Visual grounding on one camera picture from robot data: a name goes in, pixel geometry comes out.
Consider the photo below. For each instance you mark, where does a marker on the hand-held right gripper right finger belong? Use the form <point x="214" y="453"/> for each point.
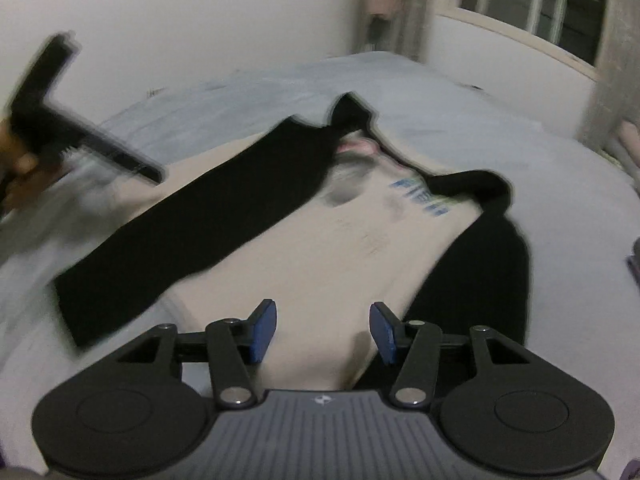
<point x="383" y="334"/>

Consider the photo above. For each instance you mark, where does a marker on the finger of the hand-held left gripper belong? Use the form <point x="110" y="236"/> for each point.
<point x="125" y="156"/>

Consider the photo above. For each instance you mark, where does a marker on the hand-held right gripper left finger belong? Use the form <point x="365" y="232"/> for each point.
<point x="262" y="332"/>

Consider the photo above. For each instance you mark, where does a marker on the beige shirt with black sleeves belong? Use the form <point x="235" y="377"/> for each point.
<point x="325" y="260"/>

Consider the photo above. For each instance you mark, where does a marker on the person's left hand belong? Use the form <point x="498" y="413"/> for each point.
<point x="22" y="175"/>

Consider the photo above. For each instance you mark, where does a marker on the grey-blue bed blanket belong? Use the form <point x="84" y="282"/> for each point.
<point x="250" y="95"/>

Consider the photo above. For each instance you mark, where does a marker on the rolled floral quilt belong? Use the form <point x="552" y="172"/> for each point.
<point x="629" y="147"/>

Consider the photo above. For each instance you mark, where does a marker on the grey patterned curtain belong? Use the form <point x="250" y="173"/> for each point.
<point x="416" y="5"/>
<point x="612" y="50"/>

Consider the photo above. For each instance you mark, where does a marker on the window with white frame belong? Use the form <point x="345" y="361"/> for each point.
<point x="530" y="0"/>

